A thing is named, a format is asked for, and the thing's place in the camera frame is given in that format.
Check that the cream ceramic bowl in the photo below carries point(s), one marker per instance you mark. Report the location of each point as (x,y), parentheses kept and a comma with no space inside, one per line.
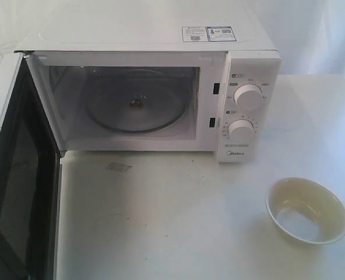
(306,211)

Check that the white microwave door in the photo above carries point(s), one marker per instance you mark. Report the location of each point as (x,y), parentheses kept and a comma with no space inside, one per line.
(30,177)

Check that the glass microwave turntable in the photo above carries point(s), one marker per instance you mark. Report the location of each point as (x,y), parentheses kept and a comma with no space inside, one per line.
(139,100)

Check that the white microwave oven body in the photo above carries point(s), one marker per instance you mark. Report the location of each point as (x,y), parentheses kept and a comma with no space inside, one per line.
(63,56)

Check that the lower white control knob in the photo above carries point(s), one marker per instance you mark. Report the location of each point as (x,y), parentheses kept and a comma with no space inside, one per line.
(241,130)

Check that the white control knob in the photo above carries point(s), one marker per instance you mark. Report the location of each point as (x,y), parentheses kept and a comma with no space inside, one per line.
(241,130)
(248,97)

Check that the upper white control knob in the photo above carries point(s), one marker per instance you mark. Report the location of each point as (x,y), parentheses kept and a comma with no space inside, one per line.
(248,97)

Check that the blue warning sticker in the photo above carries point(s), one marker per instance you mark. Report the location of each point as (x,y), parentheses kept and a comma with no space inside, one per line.
(208,34)

